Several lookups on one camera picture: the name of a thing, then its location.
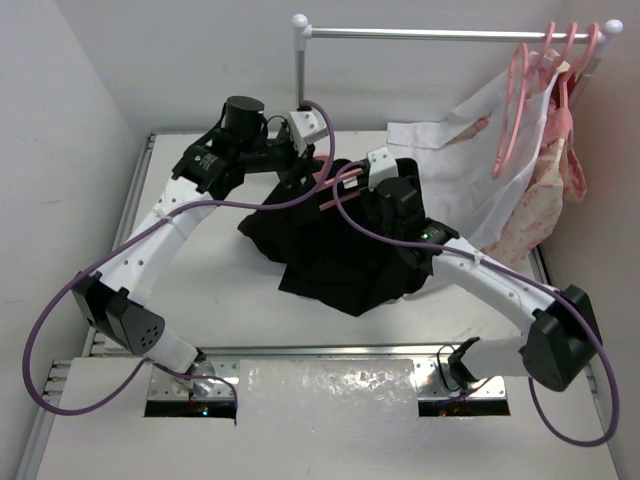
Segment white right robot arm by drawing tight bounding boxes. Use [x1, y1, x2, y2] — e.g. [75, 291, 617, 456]
[363, 177, 601, 392]

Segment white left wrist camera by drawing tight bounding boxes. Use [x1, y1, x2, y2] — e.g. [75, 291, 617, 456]
[287, 111, 328, 154]

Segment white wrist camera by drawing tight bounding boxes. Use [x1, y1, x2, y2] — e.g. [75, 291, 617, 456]
[367, 147, 399, 191]
[287, 111, 328, 154]

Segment white shirt on hanger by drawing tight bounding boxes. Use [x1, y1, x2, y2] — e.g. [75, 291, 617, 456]
[387, 72, 553, 247]

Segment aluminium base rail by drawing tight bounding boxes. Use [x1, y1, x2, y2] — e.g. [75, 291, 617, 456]
[42, 132, 599, 419]

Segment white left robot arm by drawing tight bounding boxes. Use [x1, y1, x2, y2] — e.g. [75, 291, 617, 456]
[72, 96, 327, 374]

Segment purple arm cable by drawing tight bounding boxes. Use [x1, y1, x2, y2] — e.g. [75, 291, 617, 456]
[22, 99, 335, 417]
[333, 159, 620, 447]

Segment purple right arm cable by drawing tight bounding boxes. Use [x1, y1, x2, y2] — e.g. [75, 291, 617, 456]
[333, 159, 620, 447]

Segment pink hanger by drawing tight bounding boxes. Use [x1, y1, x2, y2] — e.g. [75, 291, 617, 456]
[491, 21, 556, 180]
[549, 20, 579, 109]
[311, 155, 366, 211]
[559, 22, 600, 109]

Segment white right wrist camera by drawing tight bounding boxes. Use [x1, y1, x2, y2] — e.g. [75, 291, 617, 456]
[367, 147, 399, 191]

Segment pink floral garment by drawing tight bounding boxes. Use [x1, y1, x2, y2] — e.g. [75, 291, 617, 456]
[479, 56, 586, 263]

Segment white foil cover sheet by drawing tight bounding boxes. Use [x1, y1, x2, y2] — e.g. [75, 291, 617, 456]
[237, 359, 418, 426]

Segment white metal clothes rack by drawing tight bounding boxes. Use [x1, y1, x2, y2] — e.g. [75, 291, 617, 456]
[292, 14, 624, 106]

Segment black shirt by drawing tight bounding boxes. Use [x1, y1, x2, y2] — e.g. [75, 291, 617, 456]
[238, 189, 427, 317]

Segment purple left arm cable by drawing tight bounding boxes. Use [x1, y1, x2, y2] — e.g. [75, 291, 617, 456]
[22, 99, 335, 417]

